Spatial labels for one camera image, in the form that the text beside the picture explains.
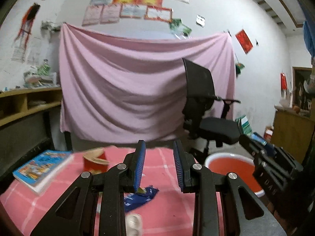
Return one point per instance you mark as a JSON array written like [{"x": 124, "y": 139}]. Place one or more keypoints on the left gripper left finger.
[{"x": 135, "y": 163}]

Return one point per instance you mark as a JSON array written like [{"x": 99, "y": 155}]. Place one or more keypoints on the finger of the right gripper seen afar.
[{"x": 252, "y": 147}]

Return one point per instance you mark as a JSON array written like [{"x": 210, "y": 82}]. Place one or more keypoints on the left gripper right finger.
[{"x": 183, "y": 163}]

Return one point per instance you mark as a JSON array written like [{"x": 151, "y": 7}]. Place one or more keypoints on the blue snack wrapper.
[{"x": 133, "y": 201}]

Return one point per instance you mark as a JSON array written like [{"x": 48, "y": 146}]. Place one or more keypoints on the red paper box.
[{"x": 95, "y": 162}]

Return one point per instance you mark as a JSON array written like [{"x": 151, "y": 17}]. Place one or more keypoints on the red basin white rim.
[{"x": 224, "y": 163}]

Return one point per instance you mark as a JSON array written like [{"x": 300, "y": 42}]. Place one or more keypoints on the wooden cabinet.
[{"x": 293, "y": 133}]

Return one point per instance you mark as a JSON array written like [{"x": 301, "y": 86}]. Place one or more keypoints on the black office chair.
[{"x": 205, "y": 113}]

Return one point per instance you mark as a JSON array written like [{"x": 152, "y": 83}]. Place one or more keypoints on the white crumpled paper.
[{"x": 134, "y": 225}]

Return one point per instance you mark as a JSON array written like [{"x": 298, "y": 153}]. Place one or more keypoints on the pink hanging sheet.
[{"x": 121, "y": 90}]

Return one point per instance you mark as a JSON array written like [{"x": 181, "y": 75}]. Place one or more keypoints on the blue children's book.
[{"x": 38, "y": 173}]

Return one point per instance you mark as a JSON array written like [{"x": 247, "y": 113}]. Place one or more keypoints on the red wall paper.
[{"x": 244, "y": 41}]

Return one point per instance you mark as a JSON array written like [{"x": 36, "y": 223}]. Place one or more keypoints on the wooden wall shelf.
[{"x": 20, "y": 103}]

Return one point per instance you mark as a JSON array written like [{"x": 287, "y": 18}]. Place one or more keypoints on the wall certificates posters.
[{"x": 112, "y": 11}]

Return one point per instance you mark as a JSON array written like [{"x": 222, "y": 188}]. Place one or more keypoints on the red tassel wall ornament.
[{"x": 27, "y": 21}]

